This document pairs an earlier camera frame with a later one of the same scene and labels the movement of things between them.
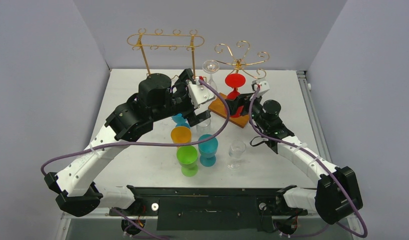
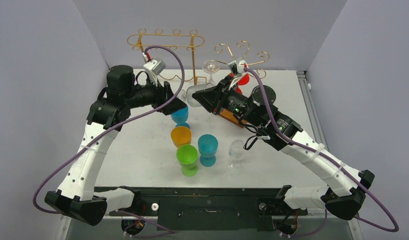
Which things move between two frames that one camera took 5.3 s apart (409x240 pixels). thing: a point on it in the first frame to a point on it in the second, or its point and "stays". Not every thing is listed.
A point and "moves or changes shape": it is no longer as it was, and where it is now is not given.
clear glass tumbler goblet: (204, 127) moves or changes shape
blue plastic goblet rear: (180, 121) stays
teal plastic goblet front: (208, 150) stays
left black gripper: (181, 86) to (161, 94)
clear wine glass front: (236, 149) stays
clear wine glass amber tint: (211, 66) stays
